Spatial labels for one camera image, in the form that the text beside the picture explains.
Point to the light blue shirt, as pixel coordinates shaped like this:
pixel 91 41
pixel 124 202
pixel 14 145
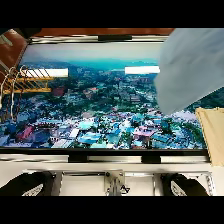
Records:
pixel 190 66

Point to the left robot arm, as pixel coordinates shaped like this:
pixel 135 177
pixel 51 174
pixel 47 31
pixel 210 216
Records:
pixel 23 185

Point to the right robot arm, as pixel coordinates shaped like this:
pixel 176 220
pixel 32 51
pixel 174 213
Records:
pixel 181 186

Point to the yellow clothes hanger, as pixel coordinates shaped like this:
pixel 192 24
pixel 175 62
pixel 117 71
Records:
pixel 30 81

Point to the white clothes hanger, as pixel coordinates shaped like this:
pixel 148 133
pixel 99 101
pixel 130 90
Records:
pixel 12 90

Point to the beige garment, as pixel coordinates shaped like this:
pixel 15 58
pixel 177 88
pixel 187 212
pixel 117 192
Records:
pixel 215 133

